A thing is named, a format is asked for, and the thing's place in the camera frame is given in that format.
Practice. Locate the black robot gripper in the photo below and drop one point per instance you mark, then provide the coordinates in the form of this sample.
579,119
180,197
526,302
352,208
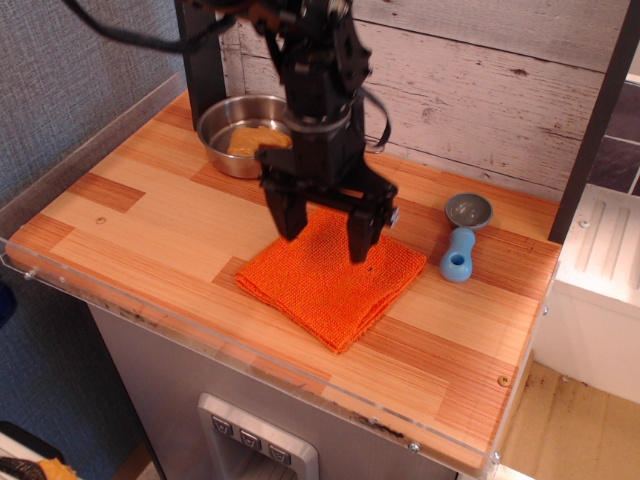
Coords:
326,165

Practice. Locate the orange cloth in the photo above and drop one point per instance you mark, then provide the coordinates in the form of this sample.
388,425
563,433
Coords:
313,281

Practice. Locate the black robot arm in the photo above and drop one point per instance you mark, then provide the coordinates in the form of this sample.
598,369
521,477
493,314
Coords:
322,66

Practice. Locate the tan food piece in bowl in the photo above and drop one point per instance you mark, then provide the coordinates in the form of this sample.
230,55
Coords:
246,141

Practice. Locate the stainless steel bowl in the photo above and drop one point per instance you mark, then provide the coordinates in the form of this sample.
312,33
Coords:
218,123

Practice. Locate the clear acrylic edge guard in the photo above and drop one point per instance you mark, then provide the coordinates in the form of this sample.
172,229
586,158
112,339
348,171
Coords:
465,460

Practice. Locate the grey toy fridge cabinet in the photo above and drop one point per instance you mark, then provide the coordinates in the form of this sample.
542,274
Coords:
206,419

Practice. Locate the white toy sink unit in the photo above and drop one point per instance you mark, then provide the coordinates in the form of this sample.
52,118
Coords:
589,328

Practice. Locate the blue handled grey spoon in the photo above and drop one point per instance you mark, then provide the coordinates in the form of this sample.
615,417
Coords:
467,213

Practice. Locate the dark left frame post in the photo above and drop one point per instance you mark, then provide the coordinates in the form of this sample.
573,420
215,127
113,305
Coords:
203,69

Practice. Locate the dark frame post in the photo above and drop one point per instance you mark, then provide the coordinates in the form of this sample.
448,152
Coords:
615,76
203,69

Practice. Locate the dark right frame post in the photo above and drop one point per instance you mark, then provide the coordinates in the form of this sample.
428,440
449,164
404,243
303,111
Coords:
615,76

